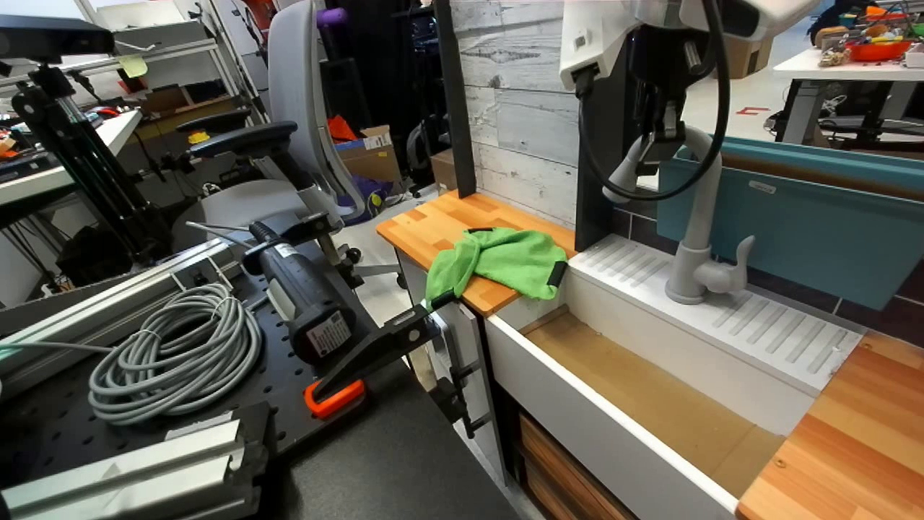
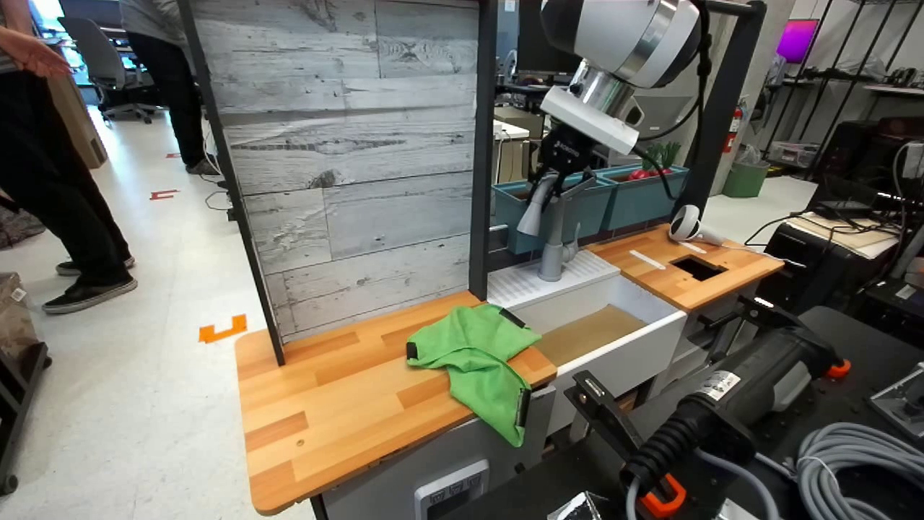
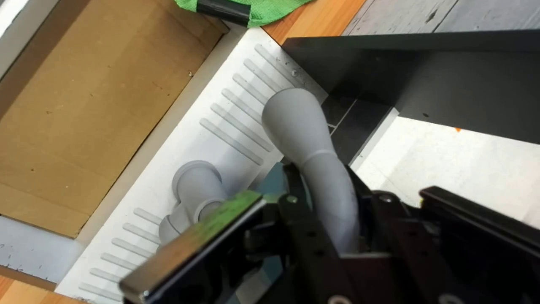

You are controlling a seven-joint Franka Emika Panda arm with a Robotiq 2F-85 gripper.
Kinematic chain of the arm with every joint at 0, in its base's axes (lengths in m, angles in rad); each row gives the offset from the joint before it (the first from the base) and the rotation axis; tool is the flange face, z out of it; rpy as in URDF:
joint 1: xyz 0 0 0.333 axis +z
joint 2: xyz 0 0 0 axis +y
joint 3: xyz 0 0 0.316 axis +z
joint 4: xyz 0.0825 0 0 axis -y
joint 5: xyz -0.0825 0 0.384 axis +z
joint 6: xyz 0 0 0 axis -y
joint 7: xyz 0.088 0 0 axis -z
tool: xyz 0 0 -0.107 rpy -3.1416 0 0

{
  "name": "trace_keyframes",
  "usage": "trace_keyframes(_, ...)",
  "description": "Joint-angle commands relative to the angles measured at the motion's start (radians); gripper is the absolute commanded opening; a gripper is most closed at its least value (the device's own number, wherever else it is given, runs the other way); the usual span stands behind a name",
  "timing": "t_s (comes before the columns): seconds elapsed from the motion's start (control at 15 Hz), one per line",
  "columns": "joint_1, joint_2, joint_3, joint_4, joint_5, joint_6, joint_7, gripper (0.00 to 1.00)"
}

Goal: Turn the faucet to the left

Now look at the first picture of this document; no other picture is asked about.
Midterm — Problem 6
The black clamp with orange tips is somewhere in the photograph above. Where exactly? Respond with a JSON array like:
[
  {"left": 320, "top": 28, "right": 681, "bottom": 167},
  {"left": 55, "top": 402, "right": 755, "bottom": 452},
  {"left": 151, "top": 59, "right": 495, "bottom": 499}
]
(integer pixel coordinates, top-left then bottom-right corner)
[{"left": 247, "top": 212, "right": 486, "bottom": 421}]

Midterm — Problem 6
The grey coiled cable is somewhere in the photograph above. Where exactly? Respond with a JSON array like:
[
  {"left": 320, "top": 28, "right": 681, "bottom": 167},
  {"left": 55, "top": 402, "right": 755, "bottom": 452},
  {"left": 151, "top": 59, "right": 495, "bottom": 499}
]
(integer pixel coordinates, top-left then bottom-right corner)
[{"left": 86, "top": 281, "right": 267, "bottom": 430}]

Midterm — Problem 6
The long aluminium rail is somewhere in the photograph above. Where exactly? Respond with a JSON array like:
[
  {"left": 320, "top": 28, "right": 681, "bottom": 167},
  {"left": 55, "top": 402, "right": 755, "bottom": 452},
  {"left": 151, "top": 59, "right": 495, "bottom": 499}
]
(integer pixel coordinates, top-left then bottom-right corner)
[{"left": 0, "top": 233, "right": 239, "bottom": 361}]

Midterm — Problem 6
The grey office chair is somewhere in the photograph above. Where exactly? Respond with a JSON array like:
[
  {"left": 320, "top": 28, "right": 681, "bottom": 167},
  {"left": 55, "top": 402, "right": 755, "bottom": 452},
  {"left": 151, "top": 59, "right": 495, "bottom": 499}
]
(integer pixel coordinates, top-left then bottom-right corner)
[{"left": 185, "top": 0, "right": 377, "bottom": 255}]

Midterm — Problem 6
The teal planter box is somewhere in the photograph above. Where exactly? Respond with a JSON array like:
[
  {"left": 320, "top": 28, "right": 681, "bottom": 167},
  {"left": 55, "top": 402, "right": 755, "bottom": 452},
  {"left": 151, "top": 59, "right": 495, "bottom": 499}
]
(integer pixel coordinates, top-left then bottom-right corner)
[{"left": 657, "top": 134, "right": 924, "bottom": 313}]

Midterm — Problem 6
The cardboard box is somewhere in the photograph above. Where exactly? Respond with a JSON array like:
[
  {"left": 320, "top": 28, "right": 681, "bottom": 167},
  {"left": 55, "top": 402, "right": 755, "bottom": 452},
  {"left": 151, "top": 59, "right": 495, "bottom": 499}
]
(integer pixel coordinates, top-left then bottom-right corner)
[{"left": 336, "top": 124, "right": 408, "bottom": 192}]

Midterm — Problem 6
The green microfibre cloth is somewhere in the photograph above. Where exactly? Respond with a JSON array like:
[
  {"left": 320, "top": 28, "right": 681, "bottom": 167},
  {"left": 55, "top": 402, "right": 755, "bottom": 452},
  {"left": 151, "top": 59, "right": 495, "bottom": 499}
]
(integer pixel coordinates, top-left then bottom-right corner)
[{"left": 423, "top": 225, "right": 573, "bottom": 313}]

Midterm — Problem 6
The black tripod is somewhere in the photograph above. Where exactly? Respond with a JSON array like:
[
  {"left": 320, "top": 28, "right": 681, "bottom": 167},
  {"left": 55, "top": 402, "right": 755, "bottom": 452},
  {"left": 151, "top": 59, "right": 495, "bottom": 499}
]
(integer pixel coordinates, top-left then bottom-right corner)
[{"left": 0, "top": 11, "right": 180, "bottom": 267}]

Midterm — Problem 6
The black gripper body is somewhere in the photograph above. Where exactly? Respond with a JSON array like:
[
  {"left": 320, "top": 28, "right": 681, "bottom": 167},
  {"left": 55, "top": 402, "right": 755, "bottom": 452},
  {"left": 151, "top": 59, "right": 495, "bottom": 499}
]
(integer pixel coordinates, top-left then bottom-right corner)
[{"left": 631, "top": 24, "right": 722, "bottom": 131}]

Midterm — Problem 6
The grey gooseneck faucet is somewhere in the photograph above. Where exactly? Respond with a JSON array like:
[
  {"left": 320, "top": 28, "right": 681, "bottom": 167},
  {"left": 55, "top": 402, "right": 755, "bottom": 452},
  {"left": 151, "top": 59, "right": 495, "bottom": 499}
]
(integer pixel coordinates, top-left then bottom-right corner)
[{"left": 605, "top": 124, "right": 759, "bottom": 309}]

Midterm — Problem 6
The black metal frame post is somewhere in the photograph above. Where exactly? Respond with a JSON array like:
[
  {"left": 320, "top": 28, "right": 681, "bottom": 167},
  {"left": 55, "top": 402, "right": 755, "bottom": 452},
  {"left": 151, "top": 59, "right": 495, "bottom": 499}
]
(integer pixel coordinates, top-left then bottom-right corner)
[{"left": 430, "top": 0, "right": 479, "bottom": 203}]

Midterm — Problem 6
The grey cabinet under counter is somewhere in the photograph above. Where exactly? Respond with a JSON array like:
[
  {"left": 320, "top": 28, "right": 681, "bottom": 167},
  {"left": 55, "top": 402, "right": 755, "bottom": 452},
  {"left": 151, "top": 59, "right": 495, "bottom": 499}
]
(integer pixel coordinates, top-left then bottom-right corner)
[{"left": 398, "top": 258, "right": 502, "bottom": 457}]

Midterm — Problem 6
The plain wooden countertop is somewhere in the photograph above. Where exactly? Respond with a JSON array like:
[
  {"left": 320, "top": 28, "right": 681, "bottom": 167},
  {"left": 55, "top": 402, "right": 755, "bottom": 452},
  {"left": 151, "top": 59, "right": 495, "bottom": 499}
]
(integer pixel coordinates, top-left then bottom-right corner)
[{"left": 374, "top": 189, "right": 579, "bottom": 317}]

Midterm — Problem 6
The white sink basin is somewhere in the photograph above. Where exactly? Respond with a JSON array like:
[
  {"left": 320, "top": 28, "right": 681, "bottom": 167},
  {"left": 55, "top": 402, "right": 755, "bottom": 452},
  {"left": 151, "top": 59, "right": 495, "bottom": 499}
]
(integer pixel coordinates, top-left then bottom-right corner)
[{"left": 486, "top": 233, "right": 866, "bottom": 520}]

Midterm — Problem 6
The white table with toys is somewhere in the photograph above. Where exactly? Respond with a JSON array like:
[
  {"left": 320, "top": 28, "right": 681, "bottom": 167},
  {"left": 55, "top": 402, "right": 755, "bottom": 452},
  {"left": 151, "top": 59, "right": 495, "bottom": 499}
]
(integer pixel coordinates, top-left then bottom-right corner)
[{"left": 775, "top": 0, "right": 924, "bottom": 151}]

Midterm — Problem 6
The short aluminium extrusion profile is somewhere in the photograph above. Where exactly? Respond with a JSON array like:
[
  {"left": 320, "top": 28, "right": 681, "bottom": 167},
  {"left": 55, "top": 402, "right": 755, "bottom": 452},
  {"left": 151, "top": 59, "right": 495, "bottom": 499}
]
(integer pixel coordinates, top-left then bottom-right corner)
[{"left": 0, "top": 414, "right": 255, "bottom": 520}]

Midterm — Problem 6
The grey wood plank backsplash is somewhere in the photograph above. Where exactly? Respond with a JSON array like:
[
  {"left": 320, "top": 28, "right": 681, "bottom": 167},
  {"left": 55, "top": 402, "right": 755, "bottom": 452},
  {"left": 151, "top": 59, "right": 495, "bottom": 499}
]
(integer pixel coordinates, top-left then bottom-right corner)
[{"left": 449, "top": 0, "right": 586, "bottom": 232}]

